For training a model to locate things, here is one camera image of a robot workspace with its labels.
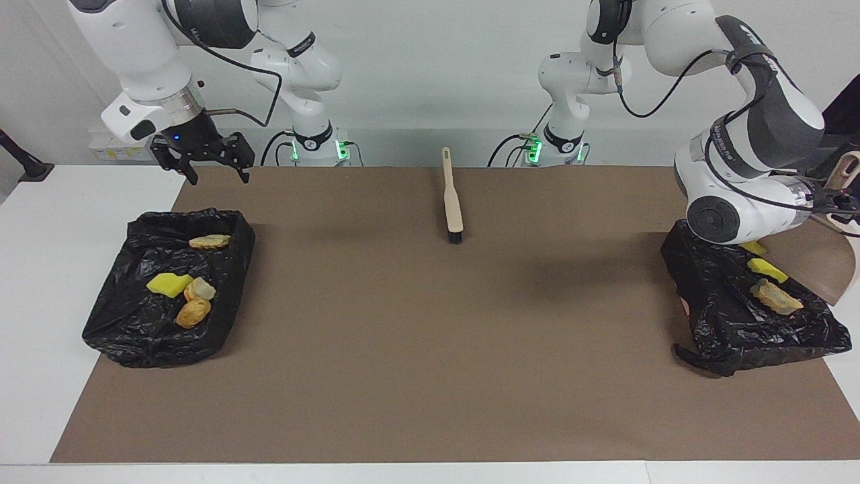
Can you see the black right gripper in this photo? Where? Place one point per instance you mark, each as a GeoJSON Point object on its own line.
{"type": "Point", "coordinates": [195, 138]}

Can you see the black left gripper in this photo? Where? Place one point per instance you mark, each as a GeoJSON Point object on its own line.
{"type": "Point", "coordinates": [820, 196]}

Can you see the beige plastic dustpan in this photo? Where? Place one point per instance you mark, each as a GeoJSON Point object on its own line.
{"type": "Point", "coordinates": [820, 259]}

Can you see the yellow sponge piece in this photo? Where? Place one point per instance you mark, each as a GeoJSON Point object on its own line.
{"type": "Point", "coordinates": [168, 285]}
{"type": "Point", "coordinates": [754, 249]}
{"type": "Point", "coordinates": [767, 270]}

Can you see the striped croissant piece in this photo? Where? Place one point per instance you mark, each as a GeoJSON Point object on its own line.
{"type": "Point", "coordinates": [776, 297]}

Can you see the pale bread chunk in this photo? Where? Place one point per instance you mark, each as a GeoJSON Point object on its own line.
{"type": "Point", "coordinates": [201, 289]}

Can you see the brown bread roll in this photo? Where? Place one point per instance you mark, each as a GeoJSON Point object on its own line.
{"type": "Point", "coordinates": [193, 313]}

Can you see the beige hand brush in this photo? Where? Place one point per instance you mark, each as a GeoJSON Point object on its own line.
{"type": "Point", "coordinates": [453, 208]}

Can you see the black bag-lined bin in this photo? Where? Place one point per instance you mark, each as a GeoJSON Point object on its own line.
{"type": "Point", "coordinates": [725, 316]}
{"type": "Point", "coordinates": [134, 336]}

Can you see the flat tan bread piece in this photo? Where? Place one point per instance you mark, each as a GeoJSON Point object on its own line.
{"type": "Point", "coordinates": [209, 242]}

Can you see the black clamp stand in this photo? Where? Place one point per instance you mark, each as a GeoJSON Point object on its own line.
{"type": "Point", "coordinates": [33, 171]}

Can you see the brown table mat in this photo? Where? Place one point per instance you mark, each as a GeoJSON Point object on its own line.
{"type": "Point", "coordinates": [403, 417]}

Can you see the white wall box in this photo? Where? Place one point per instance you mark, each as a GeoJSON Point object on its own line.
{"type": "Point", "coordinates": [107, 153]}

